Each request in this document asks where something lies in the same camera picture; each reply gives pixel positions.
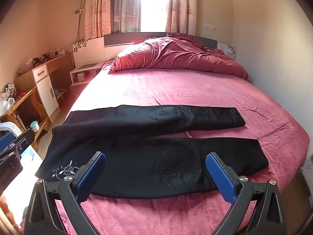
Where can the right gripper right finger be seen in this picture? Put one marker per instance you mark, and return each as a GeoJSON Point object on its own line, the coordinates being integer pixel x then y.
{"type": "Point", "coordinates": [268, 216]}

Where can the patterned window curtains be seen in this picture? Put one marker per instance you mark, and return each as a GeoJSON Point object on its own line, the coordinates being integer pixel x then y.
{"type": "Point", "coordinates": [103, 17]}

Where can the black embroidered pants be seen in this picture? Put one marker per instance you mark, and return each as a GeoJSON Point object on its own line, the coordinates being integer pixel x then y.
{"type": "Point", "coordinates": [146, 157]}

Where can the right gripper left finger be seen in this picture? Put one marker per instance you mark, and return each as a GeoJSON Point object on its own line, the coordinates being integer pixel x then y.
{"type": "Point", "coordinates": [43, 216]}

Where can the white bedside shelf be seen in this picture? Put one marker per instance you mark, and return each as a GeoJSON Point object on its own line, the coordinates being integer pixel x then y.
{"type": "Point", "coordinates": [85, 73]}

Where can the teal white small container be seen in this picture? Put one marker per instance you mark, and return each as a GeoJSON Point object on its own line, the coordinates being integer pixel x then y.
{"type": "Point", "coordinates": [35, 126]}

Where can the dark bed headboard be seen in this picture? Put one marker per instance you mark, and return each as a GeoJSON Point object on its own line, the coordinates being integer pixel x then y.
{"type": "Point", "coordinates": [130, 37]}

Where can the white and wood cabinet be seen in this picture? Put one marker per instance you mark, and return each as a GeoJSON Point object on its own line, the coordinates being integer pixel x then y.
{"type": "Point", "coordinates": [46, 78]}

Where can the wooden side table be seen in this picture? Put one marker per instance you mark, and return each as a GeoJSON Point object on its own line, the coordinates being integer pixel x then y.
{"type": "Point", "coordinates": [26, 110]}

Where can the pink bed with sheet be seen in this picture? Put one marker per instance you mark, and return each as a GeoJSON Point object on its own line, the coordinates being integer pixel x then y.
{"type": "Point", "coordinates": [282, 139]}

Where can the red crumpled duvet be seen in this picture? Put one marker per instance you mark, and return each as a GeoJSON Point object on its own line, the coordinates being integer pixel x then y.
{"type": "Point", "coordinates": [176, 51]}

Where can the white floral headboard panel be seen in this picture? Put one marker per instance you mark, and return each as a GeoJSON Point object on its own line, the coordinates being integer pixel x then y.
{"type": "Point", "coordinates": [89, 52]}

